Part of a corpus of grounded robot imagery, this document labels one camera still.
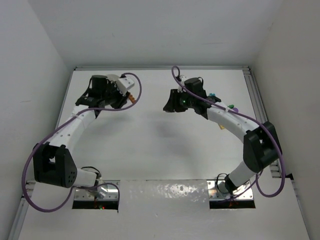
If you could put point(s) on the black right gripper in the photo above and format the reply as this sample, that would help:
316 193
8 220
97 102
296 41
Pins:
175 100

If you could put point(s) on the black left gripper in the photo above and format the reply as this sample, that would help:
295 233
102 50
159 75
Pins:
119 99

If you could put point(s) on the orange-brown lego plate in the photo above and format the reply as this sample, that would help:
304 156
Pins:
131 98

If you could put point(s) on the dark purple rounded lego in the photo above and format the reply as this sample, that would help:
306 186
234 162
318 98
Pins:
235 109

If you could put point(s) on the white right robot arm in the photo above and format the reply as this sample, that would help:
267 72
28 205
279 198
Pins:
260 141

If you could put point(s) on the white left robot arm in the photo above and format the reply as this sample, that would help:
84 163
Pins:
53 163

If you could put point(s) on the white round divided container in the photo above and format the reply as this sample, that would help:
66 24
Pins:
112 77

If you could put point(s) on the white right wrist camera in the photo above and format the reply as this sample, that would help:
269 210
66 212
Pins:
181 80

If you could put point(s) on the aluminium frame rail back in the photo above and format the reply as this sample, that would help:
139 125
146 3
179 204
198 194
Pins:
160 67

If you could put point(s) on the aluminium frame rail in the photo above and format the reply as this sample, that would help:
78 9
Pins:
160 67
260 113

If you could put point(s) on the aluminium frame rail right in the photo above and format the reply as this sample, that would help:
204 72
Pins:
260 113

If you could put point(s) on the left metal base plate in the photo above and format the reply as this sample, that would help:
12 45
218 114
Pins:
108 191

